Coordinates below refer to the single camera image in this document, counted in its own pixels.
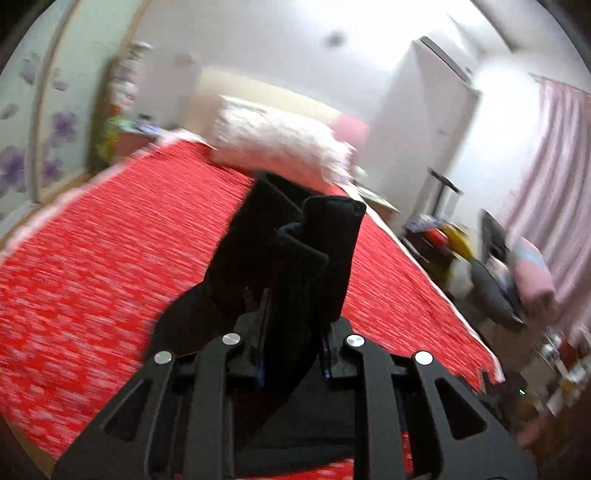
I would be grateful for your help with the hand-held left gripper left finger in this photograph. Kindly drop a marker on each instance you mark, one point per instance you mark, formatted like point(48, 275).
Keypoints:
point(259, 369)

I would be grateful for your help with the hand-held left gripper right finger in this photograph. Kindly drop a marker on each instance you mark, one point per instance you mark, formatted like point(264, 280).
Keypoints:
point(328, 357)

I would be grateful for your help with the black pants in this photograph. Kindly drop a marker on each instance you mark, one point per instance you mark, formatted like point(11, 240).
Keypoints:
point(323, 240)

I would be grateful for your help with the wooden bedside table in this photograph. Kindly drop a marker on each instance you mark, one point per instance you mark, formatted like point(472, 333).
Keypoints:
point(136, 141)
point(376, 198)

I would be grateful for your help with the yellow plush item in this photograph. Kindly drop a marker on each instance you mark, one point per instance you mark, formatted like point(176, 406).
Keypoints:
point(457, 240)

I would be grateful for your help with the grey padded cloth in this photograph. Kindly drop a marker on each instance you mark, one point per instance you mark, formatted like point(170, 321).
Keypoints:
point(496, 290)

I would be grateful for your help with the red floral bedspread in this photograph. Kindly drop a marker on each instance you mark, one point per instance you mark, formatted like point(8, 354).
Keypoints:
point(115, 254)

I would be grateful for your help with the dark wooden chair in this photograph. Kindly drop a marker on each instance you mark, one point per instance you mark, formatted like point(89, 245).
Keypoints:
point(443, 189)

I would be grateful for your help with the pink folded cloth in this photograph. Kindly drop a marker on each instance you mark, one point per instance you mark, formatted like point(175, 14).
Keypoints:
point(535, 272)

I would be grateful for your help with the white floral pillow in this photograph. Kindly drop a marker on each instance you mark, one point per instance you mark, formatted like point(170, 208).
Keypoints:
point(277, 138)

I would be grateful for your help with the pink cushion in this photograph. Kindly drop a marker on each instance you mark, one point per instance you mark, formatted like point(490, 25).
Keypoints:
point(352, 131)

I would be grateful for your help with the white standing air conditioner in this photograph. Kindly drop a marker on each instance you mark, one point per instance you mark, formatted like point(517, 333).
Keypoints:
point(425, 115)

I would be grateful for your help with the cream headboard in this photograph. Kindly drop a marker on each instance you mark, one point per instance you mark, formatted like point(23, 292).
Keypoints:
point(258, 85)

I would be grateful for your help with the pink curtain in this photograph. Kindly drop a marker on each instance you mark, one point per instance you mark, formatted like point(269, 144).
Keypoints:
point(554, 175)

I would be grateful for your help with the stack of plush toys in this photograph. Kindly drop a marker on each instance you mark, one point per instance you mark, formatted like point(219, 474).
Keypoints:
point(129, 74)

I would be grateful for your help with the flower print wardrobe door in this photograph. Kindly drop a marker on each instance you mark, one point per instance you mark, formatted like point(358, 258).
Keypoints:
point(55, 101)

